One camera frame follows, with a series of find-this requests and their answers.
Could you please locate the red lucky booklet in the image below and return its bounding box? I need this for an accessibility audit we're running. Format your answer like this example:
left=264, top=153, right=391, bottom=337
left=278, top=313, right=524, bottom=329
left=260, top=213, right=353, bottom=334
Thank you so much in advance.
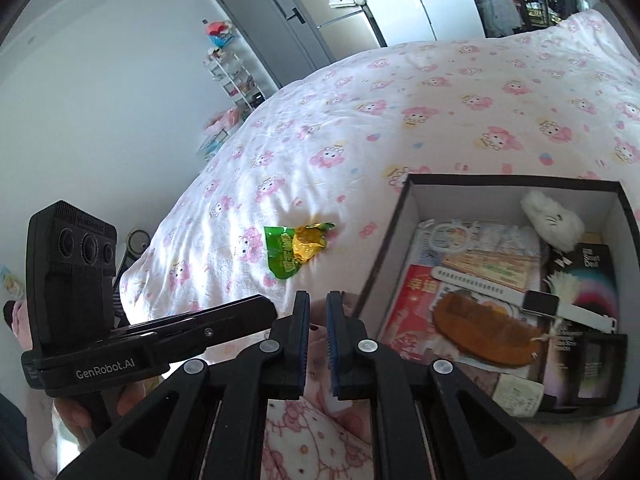
left=380, top=264, right=452, bottom=360

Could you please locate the white wire shelf rack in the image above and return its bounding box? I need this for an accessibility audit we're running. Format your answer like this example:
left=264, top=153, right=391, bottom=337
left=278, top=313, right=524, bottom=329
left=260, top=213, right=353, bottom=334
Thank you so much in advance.
left=203, top=20, right=278, bottom=116

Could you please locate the orange babi sticker card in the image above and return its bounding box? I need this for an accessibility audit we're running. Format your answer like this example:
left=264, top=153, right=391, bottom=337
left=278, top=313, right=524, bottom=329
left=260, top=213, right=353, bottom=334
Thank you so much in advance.
left=442, top=252, right=540, bottom=292

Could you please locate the black cardboard storage box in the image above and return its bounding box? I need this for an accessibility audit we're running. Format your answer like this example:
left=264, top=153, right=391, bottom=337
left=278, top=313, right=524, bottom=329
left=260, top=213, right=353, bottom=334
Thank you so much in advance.
left=349, top=173, right=640, bottom=424

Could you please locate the brown wooden comb with tassel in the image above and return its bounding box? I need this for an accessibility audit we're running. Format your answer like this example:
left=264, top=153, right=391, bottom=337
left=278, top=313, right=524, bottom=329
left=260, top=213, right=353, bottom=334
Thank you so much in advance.
left=432, top=292, right=564, bottom=368

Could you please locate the grey door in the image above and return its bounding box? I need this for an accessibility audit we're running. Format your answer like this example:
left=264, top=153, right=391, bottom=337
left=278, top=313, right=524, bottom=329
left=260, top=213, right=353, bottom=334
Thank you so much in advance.
left=216, top=0, right=334, bottom=88

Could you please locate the clear cartoon phone case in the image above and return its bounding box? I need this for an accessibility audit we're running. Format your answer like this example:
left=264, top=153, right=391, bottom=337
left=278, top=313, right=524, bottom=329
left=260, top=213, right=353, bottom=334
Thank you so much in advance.
left=410, top=219, right=541, bottom=266

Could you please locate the green yellow snack wrapper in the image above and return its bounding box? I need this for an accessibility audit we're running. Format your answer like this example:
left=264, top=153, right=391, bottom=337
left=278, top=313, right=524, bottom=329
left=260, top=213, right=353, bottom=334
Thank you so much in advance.
left=264, top=222, right=335, bottom=280

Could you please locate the pink cartoon print bedsheet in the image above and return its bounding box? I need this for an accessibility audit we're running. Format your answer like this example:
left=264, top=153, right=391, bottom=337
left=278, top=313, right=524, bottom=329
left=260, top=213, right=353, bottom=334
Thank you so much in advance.
left=119, top=10, right=639, bottom=479

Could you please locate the black screen protector box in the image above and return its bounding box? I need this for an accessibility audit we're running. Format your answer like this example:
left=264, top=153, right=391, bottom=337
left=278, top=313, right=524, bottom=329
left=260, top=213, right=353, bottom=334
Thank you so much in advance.
left=542, top=243, right=618, bottom=410

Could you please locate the brown coffee sachet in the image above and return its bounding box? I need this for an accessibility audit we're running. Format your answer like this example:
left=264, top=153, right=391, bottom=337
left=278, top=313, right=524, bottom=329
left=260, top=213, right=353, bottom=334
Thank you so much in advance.
left=491, top=374, right=558, bottom=418

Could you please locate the white plush cat toy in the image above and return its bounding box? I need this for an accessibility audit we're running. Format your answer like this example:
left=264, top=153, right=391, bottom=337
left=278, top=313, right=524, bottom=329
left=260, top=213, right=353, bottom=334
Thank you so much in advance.
left=521, top=191, right=585, bottom=252

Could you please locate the left hand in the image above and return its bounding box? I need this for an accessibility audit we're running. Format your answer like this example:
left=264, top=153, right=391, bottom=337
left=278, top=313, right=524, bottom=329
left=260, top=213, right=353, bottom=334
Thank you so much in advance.
left=54, top=382, right=146, bottom=439

